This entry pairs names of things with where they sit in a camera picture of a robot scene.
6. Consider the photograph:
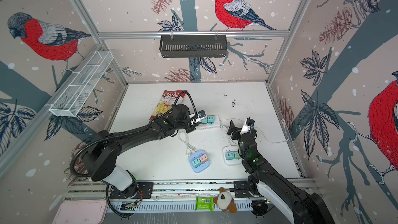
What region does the white square power socket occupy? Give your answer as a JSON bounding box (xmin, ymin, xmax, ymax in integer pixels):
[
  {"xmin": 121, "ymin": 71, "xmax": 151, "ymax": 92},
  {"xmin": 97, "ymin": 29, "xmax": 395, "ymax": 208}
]
[{"xmin": 223, "ymin": 145, "xmax": 242, "ymax": 166}]

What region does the blue square power socket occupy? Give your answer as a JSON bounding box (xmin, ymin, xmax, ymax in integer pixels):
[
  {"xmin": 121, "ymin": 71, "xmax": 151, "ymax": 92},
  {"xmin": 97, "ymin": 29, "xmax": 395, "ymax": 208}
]
[{"xmin": 188, "ymin": 150, "xmax": 210, "ymax": 173}]

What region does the green plug adapter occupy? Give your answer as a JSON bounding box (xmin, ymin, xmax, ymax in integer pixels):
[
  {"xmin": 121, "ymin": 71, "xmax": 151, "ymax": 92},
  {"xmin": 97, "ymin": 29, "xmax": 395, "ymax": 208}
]
[{"xmin": 234, "ymin": 151, "xmax": 241, "ymax": 159}]

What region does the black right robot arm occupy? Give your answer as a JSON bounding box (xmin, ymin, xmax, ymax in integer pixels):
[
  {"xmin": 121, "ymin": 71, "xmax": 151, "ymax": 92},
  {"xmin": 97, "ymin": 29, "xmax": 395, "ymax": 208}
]
[{"xmin": 227, "ymin": 118, "xmax": 335, "ymax": 224}]

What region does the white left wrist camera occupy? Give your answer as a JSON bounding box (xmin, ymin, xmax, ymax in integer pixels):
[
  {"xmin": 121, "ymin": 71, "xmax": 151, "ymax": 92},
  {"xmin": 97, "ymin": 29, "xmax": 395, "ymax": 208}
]
[{"xmin": 195, "ymin": 110, "xmax": 207, "ymax": 122}]

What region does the black hanging wire basket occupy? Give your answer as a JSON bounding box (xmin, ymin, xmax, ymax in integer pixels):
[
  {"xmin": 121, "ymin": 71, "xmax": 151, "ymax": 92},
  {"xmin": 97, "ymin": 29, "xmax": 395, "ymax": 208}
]
[{"xmin": 159, "ymin": 35, "xmax": 228, "ymax": 58}]

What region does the pink tray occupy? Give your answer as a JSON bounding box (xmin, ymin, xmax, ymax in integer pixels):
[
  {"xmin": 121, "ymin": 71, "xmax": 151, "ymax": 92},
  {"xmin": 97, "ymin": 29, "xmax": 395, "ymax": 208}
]
[{"xmin": 52, "ymin": 199, "xmax": 108, "ymax": 224}]

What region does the green wet wipes pack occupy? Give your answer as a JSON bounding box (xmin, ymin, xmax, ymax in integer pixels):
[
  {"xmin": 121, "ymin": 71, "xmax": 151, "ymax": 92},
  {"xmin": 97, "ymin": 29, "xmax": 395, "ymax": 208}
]
[{"xmin": 195, "ymin": 197, "xmax": 214, "ymax": 212}]

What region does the red Chuba cassava chips bag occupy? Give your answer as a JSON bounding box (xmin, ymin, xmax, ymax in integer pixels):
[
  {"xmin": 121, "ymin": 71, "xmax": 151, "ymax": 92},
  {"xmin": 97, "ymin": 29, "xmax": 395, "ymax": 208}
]
[{"xmin": 150, "ymin": 90, "xmax": 186, "ymax": 119}]

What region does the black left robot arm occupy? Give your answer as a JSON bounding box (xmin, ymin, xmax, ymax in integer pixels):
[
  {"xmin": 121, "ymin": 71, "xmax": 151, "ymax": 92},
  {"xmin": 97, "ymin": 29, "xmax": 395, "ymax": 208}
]
[{"xmin": 69, "ymin": 101, "xmax": 206, "ymax": 204}]

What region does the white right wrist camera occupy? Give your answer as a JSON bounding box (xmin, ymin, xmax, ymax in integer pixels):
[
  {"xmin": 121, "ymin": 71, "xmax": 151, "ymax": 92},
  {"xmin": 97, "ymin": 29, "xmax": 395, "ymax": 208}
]
[{"xmin": 240, "ymin": 117, "xmax": 256, "ymax": 135}]

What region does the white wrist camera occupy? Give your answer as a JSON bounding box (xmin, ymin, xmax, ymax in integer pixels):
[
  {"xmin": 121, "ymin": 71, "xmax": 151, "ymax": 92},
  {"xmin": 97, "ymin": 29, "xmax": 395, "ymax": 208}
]
[
  {"xmin": 240, "ymin": 117, "xmax": 256, "ymax": 135},
  {"xmin": 195, "ymin": 110, "xmax": 207, "ymax": 122}
]

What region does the white coiled cable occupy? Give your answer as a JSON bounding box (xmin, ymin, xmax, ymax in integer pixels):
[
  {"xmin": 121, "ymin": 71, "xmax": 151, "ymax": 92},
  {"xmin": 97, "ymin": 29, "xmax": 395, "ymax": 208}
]
[{"xmin": 178, "ymin": 130, "xmax": 197, "ymax": 158}]

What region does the pink plug adapter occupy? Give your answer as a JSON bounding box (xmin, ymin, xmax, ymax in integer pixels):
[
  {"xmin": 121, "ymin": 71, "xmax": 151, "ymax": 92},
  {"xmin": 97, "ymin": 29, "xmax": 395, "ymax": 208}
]
[{"xmin": 199, "ymin": 154, "xmax": 208, "ymax": 164}]

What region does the white long power strip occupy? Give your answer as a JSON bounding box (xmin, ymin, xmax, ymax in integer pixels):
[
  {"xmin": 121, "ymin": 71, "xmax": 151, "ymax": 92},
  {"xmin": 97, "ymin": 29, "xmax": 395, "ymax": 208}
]
[{"xmin": 196, "ymin": 115, "xmax": 221, "ymax": 130}]

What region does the brown white plush toy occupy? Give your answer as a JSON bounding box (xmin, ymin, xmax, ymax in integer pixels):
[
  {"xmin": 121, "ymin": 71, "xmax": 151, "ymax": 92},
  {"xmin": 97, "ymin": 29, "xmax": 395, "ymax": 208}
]
[{"xmin": 214, "ymin": 187, "xmax": 237, "ymax": 214}]

